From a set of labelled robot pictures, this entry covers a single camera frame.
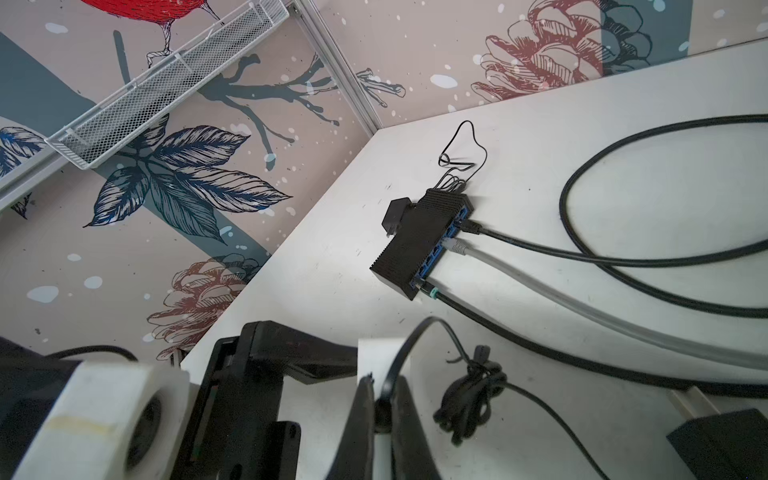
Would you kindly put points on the aluminium corner frame post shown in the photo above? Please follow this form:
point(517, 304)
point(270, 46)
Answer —
point(319, 35)

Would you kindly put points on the black power adapter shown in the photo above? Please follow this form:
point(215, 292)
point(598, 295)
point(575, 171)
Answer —
point(395, 213)

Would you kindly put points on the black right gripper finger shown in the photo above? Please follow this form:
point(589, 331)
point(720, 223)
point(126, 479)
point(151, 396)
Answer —
point(411, 456)

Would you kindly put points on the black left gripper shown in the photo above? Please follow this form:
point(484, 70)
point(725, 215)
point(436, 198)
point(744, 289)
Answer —
point(234, 431)

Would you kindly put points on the white mesh wall shelf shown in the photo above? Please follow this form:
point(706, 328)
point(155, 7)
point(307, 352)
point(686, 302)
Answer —
point(174, 75)

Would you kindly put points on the black network switch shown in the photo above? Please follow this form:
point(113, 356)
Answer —
point(411, 254)

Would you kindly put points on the small black adapter block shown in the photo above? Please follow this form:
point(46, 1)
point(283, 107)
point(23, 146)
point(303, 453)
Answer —
point(716, 445)

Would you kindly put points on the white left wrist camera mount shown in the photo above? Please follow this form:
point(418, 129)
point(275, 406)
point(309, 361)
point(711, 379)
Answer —
point(108, 420)

